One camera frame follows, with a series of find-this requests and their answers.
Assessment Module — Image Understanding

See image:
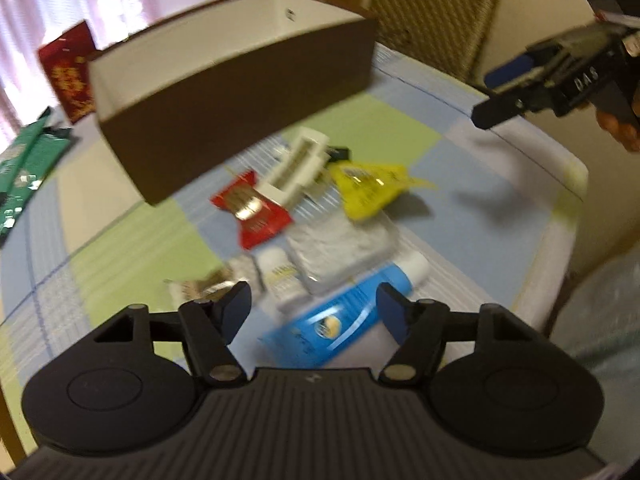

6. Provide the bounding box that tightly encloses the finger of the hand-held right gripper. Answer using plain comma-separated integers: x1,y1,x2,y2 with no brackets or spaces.
483,52,548,92
471,82,557,132

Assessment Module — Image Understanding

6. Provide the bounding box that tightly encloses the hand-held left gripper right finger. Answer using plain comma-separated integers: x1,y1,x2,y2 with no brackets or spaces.
376,282,531,387

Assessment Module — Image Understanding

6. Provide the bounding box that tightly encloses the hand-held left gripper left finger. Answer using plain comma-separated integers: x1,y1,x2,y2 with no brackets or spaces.
95,281,253,388

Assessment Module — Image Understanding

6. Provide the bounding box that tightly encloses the clear packet of dark snack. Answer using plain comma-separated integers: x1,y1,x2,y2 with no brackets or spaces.
167,266,238,306

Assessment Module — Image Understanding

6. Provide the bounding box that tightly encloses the blue tube with white cap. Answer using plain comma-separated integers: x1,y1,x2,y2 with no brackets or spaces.
257,251,431,367

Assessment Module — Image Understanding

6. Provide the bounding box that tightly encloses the small white bottle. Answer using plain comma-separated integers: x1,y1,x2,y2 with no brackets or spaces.
256,249,306,311

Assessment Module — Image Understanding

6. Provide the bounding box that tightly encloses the clear-wrapped white tissue pack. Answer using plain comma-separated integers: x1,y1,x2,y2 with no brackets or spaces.
286,212,401,297

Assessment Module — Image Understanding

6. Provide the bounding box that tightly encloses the yellow snack packet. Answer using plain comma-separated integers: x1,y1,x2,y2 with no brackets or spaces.
327,161,438,222

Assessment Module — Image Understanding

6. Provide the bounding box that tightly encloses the white hair claw clip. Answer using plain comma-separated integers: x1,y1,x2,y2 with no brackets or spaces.
257,127,333,208

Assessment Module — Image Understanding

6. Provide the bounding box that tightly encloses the brown cardboard box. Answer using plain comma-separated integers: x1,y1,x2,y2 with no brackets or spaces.
87,0,379,206

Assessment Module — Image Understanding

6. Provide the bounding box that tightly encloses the person's right hand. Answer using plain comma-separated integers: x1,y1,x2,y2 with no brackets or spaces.
595,109,640,154

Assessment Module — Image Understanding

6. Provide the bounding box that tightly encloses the red snack packet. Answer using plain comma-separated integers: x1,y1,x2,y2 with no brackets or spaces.
210,170,293,251

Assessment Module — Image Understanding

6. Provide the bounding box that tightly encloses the wicker chair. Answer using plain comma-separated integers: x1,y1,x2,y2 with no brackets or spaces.
367,0,505,83

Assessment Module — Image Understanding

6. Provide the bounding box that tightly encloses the green wipes packet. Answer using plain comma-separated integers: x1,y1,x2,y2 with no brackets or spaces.
0,127,73,247
0,107,55,211

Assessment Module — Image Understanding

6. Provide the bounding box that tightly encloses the red gift box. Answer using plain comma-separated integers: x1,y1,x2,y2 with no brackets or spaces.
37,20,96,126

